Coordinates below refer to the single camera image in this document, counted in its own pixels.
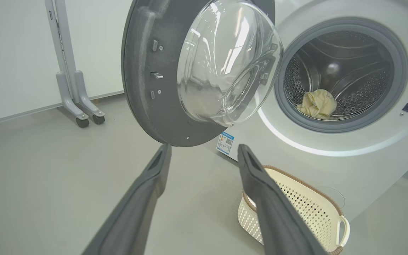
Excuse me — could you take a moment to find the cream perforated laundry basket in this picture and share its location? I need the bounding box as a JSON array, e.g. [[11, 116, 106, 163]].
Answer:
[[238, 165, 350, 255]]

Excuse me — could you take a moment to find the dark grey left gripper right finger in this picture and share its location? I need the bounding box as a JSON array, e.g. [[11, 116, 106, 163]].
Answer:
[[238, 144, 327, 255]]

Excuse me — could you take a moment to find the cream cloth garment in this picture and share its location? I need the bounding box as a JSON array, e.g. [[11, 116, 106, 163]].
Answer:
[[297, 89, 338, 120]]

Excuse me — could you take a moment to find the dark round washer door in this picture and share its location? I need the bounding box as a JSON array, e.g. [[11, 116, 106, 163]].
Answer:
[[121, 0, 284, 147]]

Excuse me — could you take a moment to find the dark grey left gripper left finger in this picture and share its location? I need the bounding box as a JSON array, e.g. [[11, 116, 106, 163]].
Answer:
[[82, 143, 172, 255]]

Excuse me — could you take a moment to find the white front-load washing machine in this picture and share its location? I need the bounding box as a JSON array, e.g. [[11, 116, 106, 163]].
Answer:
[[204, 0, 408, 222]]

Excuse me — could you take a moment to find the grey metal stand with casters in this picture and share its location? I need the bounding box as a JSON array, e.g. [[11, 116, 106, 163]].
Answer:
[[45, 0, 106, 129]]

